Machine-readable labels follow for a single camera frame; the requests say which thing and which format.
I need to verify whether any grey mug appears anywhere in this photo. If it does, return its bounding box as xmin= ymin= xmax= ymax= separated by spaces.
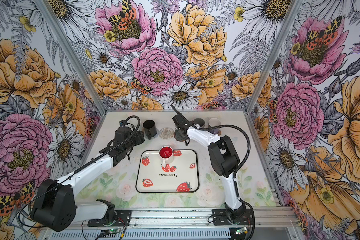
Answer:
xmin=193 ymin=118 xmax=205 ymax=128

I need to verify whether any blue handled white mug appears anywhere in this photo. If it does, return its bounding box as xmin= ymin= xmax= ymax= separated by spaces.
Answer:
xmin=174 ymin=128 xmax=189 ymax=142

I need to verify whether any black mug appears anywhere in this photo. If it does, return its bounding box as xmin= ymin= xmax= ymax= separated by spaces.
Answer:
xmin=143 ymin=120 xmax=157 ymax=140

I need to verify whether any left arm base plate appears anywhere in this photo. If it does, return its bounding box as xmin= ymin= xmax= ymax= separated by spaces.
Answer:
xmin=88 ymin=210 xmax=132 ymax=227

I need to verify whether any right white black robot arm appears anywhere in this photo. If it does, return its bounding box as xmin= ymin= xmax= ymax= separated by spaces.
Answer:
xmin=171 ymin=106 xmax=252 ymax=224

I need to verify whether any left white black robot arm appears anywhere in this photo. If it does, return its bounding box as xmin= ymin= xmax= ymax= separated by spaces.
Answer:
xmin=30 ymin=116 xmax=145 ymax=232

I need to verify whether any lavender mug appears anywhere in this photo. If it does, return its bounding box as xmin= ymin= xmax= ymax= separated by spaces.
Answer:
xmin=208 ymin=118 xmax=221 ymax=135

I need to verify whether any grey woven round coaster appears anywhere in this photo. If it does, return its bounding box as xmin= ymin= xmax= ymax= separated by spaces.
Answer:
xmin=152 ymin=128 xmax=160 ymax=139

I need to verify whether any aluminium front rail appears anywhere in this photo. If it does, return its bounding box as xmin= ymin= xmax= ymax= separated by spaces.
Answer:
xmin=41 ymin=206 xmax=298 ymax=230

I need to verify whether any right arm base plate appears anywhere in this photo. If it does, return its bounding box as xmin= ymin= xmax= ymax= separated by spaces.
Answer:
xmin=208 ymin=209 xmax=255 ymax=226

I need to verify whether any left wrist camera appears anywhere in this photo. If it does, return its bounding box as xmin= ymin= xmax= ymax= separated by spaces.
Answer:
xmin=119 ymin=120 xmax=128 ymax=127

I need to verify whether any red inside white mug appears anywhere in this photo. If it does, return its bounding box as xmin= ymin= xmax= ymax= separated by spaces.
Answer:
xmin=159 ymin=146 xmax=174 ymax=168

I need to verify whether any strawberry print serving tray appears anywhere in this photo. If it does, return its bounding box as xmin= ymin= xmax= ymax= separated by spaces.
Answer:
xmin=136 ymin=150 xmax=200 ymax=194

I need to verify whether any multicolour woven round coaster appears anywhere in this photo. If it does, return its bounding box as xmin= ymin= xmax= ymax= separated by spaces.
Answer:
xmin=159 ymin=128 xmax=174 ymax=140

